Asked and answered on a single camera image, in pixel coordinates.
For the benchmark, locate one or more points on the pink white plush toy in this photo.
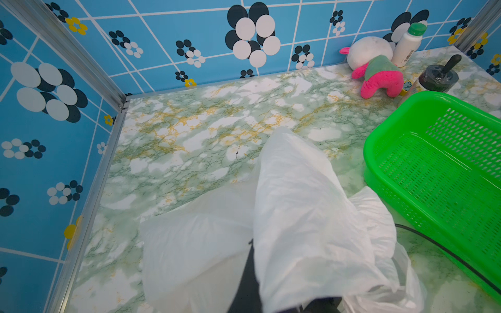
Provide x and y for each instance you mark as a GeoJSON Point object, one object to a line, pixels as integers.
{"type": "Point", "coordinates": [370, 59]}

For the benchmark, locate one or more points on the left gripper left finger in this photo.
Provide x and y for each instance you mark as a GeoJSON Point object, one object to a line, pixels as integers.
{"type": "Point", "coordinates": [247, 298]}

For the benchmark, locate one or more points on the aluminium frame post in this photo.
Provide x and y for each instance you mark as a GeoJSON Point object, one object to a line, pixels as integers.
{"type": "Point", "coordinates": [485, 19]}
{"type": "Point", "coordinates": [55, 129]}

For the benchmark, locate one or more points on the white bottle green cap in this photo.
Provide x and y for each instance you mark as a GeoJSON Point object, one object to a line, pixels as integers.
{"type": "Point", "coordinates": [408, 37]}

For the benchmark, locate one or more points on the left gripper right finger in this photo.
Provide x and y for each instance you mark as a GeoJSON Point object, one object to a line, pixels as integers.
{"type": "Point", "coordinates": [325, 305]}

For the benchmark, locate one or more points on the white plastic bag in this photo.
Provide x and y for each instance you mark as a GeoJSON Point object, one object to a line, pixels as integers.
{"type": "Point", "coordinates": [311, 241]}

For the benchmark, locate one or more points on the green plastic basket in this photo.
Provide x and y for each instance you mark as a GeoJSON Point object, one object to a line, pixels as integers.
{"type": "Point", "coordinates": [436, 161]}

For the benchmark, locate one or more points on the right aluminium frame post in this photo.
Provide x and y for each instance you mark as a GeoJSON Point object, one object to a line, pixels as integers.
{"type": "Point", "coordinates": [485, 19]}

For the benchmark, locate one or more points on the jar with black lid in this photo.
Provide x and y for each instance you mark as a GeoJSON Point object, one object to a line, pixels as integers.
{"type": "Point", "coordinates": [439, 78]}

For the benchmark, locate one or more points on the left aluminium frame post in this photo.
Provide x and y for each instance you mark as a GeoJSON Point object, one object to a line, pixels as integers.
{"type": "Point", "coordinates": [55, 129]}

